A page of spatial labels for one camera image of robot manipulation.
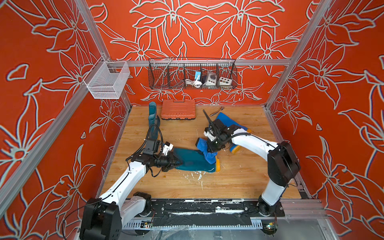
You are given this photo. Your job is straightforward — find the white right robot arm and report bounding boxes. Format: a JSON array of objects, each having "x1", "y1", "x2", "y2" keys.
[{"x1": 204, "y1": 119, "x2": 301, "y2": 217}]

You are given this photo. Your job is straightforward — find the black wire wall basket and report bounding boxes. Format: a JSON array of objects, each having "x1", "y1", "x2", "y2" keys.
[{"x1": 148, "y1": 57, "x2": 238, "y2": 90}]

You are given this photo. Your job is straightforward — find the blue white small box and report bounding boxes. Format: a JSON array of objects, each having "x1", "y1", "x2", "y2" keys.
[{"x1": 195, "y1": 71, "x2": 201, "y2": 81}]

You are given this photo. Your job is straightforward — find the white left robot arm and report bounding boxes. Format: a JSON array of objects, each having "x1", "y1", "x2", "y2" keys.
[{"x1": 79, "y1": 152, "x2": 183, "y2": 240}]

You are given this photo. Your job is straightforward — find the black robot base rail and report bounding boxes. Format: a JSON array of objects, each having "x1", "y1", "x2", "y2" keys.
[{"x1": 125, "y1": 198, "x2": 286, "y2": 229}]

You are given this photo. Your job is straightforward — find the teal rubber boot orange sole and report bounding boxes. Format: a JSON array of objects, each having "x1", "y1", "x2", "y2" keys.
[{"x1": 148, "y1": 102, "x2": 160, "y2": 139}]

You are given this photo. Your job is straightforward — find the white socket box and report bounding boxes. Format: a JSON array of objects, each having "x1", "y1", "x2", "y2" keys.
[{"x1": 219, "y1": 77, "x2": 233, "y2": 89}]

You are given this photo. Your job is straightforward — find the white power adapter box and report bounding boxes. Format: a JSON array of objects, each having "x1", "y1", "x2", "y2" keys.
[{"x1": 204, "y1": 72, "x2": 217, "y2": 87}]

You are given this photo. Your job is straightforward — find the clear plastic wall bin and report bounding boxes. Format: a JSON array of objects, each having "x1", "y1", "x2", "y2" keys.
[{"x1": 84, "y1": 62, "x2": 131, "y2": 100}]

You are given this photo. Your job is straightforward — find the coiled white cable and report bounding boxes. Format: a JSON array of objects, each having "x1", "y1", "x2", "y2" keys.
[{"x1": 184, "y1": 78, "x2": 202, "y2": 89}]

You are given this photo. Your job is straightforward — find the red plastic tool case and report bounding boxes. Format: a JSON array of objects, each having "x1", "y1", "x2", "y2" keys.
[{"x1": 161, "y1": 100, "x2": 196, "y2": 120}]

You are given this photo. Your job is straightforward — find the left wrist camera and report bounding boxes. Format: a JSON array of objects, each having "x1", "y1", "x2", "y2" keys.
[{"x1": 143, "y1": 139, "x2": 174, "y2": 156}]

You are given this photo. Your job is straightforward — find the blue rubber boot orange sole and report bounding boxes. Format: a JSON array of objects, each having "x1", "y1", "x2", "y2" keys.
[{"x1": 216, "y1": 113, "x2": 251, "y2": 154}]

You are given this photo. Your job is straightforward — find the blue microfiber cloth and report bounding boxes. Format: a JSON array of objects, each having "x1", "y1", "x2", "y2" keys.
[{"x1": 196, "y1": 138, "x2": 218, "y2": 164}]

